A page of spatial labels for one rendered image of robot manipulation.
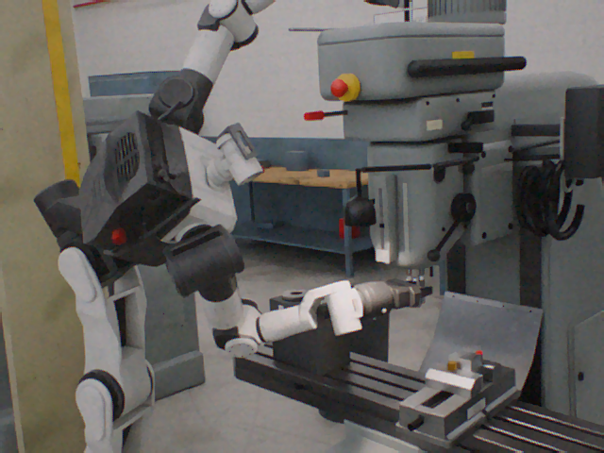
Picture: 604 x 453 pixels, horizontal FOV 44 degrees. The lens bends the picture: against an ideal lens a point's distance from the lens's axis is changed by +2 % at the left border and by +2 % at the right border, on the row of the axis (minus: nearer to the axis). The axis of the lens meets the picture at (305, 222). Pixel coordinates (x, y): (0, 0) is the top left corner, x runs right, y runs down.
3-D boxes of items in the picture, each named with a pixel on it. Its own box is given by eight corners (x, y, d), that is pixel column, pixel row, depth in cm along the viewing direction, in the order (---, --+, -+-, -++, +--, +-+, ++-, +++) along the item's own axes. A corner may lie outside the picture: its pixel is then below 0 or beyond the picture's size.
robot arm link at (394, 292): (422, 279, 180) (383, 288, 174) (423, 316, 182) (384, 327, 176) (390, 270, 191) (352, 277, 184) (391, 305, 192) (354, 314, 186)
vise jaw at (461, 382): (471, 398, 172) (470, 382, 171) (425, 386, 180) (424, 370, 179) (483, 390, 176) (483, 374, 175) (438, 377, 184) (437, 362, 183)
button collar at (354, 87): (355, 101, 160) (354, 73, 159) (334, 102, 164) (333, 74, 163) (360, 100, 161) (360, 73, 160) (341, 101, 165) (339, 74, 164)
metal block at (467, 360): (471, 384, 178) (470, 360, 177) (449, 378, 182) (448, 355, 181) (481, 377, 182) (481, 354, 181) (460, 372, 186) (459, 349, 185)
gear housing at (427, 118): (422, 142, 163) (421, 96, 161) (341, 141, 180) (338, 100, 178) (500, 129, 187) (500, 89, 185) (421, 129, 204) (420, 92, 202)
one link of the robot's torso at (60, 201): (21, 205, 188) (62, 169, 180) (58, 196, 199) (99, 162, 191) (75, 299, 186) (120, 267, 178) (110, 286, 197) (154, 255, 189)
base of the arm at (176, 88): (144, 121, 171) (193, 124, 171) (150, 72, 175) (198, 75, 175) (157, 148, 185) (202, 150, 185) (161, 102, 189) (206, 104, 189)
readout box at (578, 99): (601, 179, 170) (604, 86, 166) (562, 177, 176) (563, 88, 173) (636, 168, 184) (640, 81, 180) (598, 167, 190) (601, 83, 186)
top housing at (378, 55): (397, 99, 154) (395, 20, 151) (309, 102, 172) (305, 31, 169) (511, 88, 187) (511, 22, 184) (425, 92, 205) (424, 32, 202)
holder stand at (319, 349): (320, 377, 207) (316, 308, 203) (272, 357, 223) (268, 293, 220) (350, 364, 214) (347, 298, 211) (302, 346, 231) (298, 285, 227)
